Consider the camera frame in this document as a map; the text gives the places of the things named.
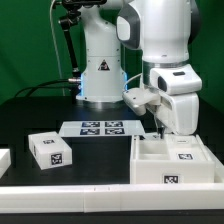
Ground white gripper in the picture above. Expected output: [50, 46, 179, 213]
[150, 64, 202, 139]

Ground white door panel with knob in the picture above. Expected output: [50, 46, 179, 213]
[165, 134, 212, 162]

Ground white cabinet body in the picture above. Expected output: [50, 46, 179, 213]
[130, 134, 224, 184]

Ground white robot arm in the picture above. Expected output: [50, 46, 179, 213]
[78, 0, 202, 135]

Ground white cabinet top block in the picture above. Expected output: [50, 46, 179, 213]
[28, 132, 72, 170]

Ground white front fence bar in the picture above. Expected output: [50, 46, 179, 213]
[0, 183, 224, 213]

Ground white left fence block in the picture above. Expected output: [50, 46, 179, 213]
[0, 149, 11, 178]

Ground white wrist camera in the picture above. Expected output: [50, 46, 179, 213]
[122, 88, 160, 116]

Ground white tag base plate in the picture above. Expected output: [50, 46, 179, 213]
[59, 120, 145, 137]

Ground black cables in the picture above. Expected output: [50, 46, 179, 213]
[13, 78, 78, 98]

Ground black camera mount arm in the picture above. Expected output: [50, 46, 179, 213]
[53, 0, 107, 96]

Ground grey cable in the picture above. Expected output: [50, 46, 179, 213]
[49, 0, 66, 97]

